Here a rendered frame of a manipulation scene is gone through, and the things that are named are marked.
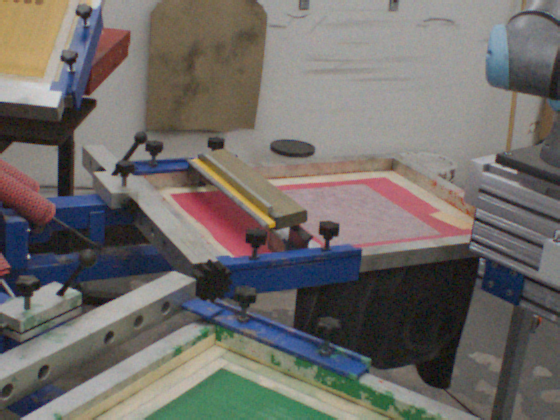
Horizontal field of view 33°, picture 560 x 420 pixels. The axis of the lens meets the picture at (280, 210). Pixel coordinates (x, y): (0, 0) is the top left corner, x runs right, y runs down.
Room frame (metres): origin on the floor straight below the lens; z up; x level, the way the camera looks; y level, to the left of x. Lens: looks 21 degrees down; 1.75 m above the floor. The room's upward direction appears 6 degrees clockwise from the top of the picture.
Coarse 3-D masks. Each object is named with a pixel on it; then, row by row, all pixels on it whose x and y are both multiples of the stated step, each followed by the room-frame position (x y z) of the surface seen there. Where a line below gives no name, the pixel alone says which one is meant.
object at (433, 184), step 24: (264, 168) 2.28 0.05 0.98; (288, 168) 2.31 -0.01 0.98; (312, 168) 2.35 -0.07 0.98; (336, 168) 2.38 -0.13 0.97; (360, 168) 2.42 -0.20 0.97; (384, 168) 2.46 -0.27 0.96; (408, 168) 2.40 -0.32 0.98; (432, 192) 2.30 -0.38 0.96; (456, 192) 2.23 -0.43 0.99; (432, 240) 1.90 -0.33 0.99; (456, 240) 1.91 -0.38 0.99; (384, 264) 1.81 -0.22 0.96; (408, 264) 1.84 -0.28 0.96
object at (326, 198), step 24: (216, 192) 2.15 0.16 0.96; (288, 192) 2.20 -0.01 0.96; (312, 192) 2.22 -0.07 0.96; (336, 192) 2.24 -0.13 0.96; (360, 192) 2.26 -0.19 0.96; (384, 192) 2.28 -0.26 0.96; (408, 192) 2.30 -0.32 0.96; (192, 216) 1.98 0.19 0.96; (216, 216) 1.99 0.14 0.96; (240, 216) 2.01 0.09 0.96
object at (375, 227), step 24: (312, 216) 2.06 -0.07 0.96; (336, 216) 2.07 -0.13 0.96; (360, 216) 2.09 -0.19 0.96; (384, 216) 2.11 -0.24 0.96; (408, 216) 2.12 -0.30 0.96; (216, 240) 1.86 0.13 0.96; (240, 240) 1.87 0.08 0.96; (336, 240) 1.93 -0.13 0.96; (360, 240) 1.94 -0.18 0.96; (384, 240) 1.96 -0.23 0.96; (408, 240) 1.97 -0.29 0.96
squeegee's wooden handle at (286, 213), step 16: (224, 160) 2.09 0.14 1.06; (240, 160) 2.09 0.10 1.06; (240, 176) 1.99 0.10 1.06; (256, 176) 1.99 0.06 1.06; (256, 192) 1.91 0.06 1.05; (272, 192) 1.90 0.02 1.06; (272, 208) 1.82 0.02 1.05; (288, 208) 1.82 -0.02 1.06; (304, 208) 1.82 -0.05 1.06; (288, 224) 1.80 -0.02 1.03
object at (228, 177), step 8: (208, 160) 2.07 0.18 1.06; (216, 168) 2.03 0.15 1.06; (224, 168) 2.01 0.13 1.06; (224, 176) 2.00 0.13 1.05; (232, 176) 1.96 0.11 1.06; (232, 184) 1.96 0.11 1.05; (240, 184) 1.92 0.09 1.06; (240, 192) 1.92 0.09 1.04; (248, 192) 1.88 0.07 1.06; (256, 200) 1.85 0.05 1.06; (264, 200) 1.84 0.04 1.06; (264, 208) 1.82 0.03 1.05
